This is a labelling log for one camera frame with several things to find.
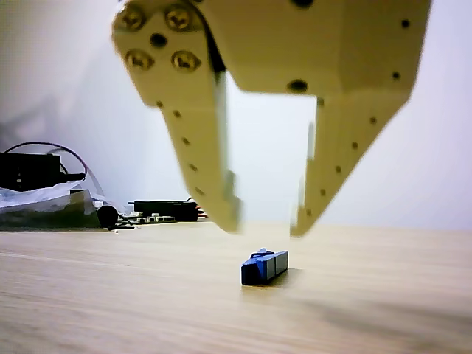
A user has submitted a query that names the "blue peg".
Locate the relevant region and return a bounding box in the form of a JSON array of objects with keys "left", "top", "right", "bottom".
[{"left": 240, "top": 247, "right": 290, "bottom": 287}]

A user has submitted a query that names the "black servo motor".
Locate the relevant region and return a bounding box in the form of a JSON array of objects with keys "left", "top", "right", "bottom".
[{"left": 128, "top": 199, "right": 200, "bottom": 223}]

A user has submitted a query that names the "green circuit board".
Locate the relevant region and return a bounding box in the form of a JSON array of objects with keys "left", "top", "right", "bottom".
[{"left": 117, "top": 211, "right": 178, "bottom": 225}]

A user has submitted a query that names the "small black round part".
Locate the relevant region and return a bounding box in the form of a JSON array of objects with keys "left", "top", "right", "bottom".
[{"left": 96, "top": 205, "right": 119, "bottom": 227}]

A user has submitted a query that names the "black electronics box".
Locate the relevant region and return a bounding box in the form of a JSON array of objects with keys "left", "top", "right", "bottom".
[{"left": 0, "top": 152, "right": 63, "bottom": 192}]

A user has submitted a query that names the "crumpled white plastic bag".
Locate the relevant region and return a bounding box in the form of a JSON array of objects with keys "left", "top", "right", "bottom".
[{"left": 0, "top": 176, "right": 93, "bottom": 215}]

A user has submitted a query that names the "purple wire loop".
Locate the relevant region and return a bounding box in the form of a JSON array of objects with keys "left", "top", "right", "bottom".
[{"left": 4, "top": 141, "right": 106, "bottom": 196}]

